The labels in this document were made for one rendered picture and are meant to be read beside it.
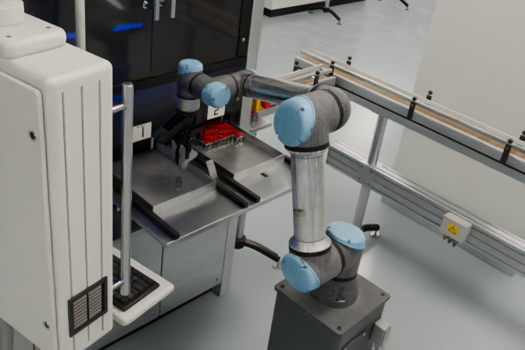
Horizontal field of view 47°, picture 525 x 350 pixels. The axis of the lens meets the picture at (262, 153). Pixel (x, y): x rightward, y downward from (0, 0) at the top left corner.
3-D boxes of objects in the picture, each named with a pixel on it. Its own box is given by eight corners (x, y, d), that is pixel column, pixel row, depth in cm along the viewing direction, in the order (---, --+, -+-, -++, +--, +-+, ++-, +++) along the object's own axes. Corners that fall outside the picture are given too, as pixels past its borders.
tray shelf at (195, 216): (82, 176, 209) (82, 172, 208) (233, 127, 254) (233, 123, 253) (166, 248, 181) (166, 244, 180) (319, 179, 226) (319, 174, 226)
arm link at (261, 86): (370, 84, 160) (245, 60, 193) (344, 92, 153) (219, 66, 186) (369, 126, 164) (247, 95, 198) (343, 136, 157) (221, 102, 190)
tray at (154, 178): (94, 168, 211) (94, 159, 209) (156, 148, 228) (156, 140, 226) (152, 215, 191) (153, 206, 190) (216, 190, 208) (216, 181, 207)
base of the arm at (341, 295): (367, 293, 185) (374, 268, 180) (337, 316, 175) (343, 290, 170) (329, 267, 194) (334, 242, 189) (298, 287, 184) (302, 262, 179)
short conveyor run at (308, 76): (233, 129, 257) (237, 95, 249) (209, 115, 266) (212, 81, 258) (336, 95, 302) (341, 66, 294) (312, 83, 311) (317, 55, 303)
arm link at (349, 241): (367, 268, 180) (376, 231, 173) (337, 287, 171) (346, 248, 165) (336, 247, 187) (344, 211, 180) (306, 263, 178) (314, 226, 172)
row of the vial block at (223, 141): (201, 151, 229) (201, 141, 227) (236, 140, 241) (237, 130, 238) (205, 155, 228) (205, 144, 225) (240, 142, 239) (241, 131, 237)
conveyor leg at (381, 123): (342, 237, 330) (371, 108, 292) (352, 230, 335) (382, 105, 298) (355, 245, 324) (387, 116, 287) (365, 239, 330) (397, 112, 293)
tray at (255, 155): (173, 142, 233) (174, 134, 231) (224, 126, 250) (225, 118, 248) (233, 183, 213) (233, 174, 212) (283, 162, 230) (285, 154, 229)
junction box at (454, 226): (438, 230, 278) (443, 215, 274) (444, 226, 281) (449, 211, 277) (461, 244, 271) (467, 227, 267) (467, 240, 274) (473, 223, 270)
